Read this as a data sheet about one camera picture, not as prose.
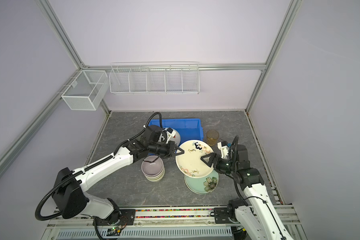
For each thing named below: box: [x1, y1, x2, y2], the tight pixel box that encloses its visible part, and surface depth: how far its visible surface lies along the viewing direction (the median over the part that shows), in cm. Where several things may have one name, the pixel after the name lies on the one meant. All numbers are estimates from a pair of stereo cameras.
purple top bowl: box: [141, 155, 164, 177], surface depth 82 cm
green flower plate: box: [184, 169, 219, 195], surface depth 84 cm
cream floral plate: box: [175, 139, 214, 179], surface depth 74 cm
